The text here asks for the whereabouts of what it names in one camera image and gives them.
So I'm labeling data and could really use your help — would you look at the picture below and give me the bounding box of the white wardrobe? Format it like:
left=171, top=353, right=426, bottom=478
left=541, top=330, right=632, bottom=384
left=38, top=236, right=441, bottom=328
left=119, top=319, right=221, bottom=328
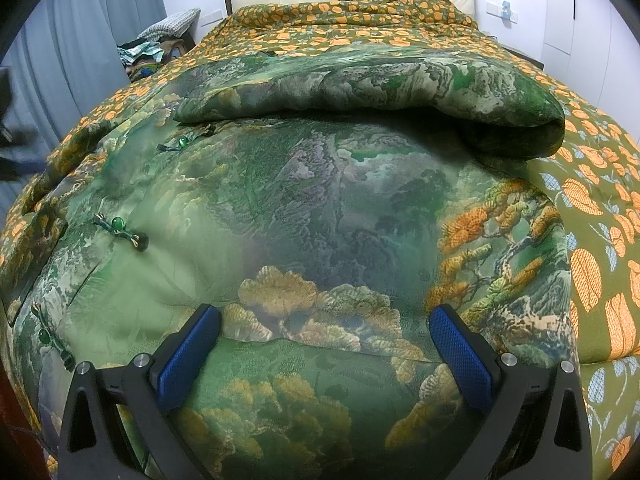
left=542, top=0, right=640, bottom=113

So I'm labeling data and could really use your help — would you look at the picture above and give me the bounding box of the green landscape print jacket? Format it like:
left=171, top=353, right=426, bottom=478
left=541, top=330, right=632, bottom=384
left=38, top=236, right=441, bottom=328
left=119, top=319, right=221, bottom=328
left=0, top=42, right=581, bottom=480

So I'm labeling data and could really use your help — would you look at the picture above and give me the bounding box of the blue-grey curtain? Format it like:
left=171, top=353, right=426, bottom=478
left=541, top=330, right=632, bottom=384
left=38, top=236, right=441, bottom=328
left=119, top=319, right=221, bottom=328
left=0, top=0, right=169, bottom=221

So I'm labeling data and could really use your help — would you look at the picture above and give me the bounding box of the checkered pillow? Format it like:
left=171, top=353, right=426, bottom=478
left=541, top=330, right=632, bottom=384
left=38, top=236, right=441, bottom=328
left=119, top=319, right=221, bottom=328
left=137, top=7, right=202, bottom=42

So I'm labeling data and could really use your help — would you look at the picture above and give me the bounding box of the orange floral bedspread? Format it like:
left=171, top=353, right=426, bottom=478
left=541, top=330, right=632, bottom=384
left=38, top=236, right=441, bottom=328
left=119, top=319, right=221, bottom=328
left=0, top=0, right=640, bottom=480

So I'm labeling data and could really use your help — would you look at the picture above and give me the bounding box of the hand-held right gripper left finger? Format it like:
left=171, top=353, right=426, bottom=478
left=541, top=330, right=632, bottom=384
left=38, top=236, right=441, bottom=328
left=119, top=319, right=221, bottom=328
left=59, top=303, right=222, bottom=480

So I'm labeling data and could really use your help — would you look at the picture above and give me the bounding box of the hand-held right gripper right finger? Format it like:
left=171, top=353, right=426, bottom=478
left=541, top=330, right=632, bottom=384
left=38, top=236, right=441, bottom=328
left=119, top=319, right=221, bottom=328
left=429, top=303, right=594, bottom=480

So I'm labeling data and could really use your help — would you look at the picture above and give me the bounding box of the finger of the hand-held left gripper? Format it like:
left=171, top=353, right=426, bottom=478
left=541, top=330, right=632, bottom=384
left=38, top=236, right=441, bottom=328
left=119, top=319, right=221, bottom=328
left=0, top=127, right=47, bottom=182

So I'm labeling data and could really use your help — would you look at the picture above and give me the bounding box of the pile of mixed clothes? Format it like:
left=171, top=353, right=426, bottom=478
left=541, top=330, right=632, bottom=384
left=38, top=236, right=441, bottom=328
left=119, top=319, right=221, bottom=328
left=117, top=34, right=195, bottom=82

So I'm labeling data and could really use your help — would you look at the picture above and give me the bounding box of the wall switch with blue tag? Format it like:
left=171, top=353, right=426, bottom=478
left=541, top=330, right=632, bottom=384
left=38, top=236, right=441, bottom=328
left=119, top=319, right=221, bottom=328
left=487, top=0, right=519, bottom=24

